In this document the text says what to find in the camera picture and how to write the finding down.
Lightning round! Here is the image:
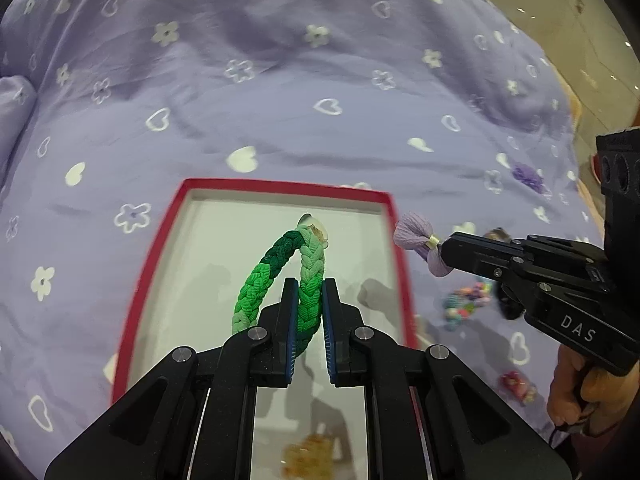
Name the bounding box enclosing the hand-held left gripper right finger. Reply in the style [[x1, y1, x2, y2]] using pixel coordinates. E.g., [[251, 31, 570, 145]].
[[323, 277, 572, 480]]

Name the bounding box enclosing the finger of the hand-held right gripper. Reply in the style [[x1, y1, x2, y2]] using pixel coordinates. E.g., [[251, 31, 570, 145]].
[[440, 232, 609, 292], [499, 281, 527, 322]]

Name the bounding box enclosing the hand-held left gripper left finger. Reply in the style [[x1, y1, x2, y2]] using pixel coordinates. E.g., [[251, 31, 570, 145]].
[[44, 277, 301, 480]]

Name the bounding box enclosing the multicolour bead bracelet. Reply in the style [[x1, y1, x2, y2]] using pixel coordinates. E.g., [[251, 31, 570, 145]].
[[443, 282, 495, 330]]

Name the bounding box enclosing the green braided hair tie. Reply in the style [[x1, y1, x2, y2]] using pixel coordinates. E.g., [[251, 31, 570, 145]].
[[231, 214, 332, 361]]

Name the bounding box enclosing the purple bow hair tie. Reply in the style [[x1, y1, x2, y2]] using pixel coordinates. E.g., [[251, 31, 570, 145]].
[[393, 211, 452, 279]]

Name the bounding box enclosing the pink hair clip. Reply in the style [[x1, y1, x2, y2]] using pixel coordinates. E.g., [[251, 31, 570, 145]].
[[499, 370, 539, 407]]

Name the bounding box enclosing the red shallow box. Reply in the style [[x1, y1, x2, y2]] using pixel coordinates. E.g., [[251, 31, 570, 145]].
[[109, 178, 420, 406]]

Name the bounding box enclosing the person's right hand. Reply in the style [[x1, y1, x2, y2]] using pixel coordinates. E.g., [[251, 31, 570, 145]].
[[547, 346, 640, 437]]

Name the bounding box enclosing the amber hair claw clip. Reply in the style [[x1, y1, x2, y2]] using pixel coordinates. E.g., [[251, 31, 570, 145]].
[[282, 434, 337, 478]]

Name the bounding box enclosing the purple floral bed sheet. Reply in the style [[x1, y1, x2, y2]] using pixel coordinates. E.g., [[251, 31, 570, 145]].
[[0, 0, 608, 480]]

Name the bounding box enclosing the purple flower hair tie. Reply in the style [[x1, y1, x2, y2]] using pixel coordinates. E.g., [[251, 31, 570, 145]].
[[512, 162, 547, 195]]

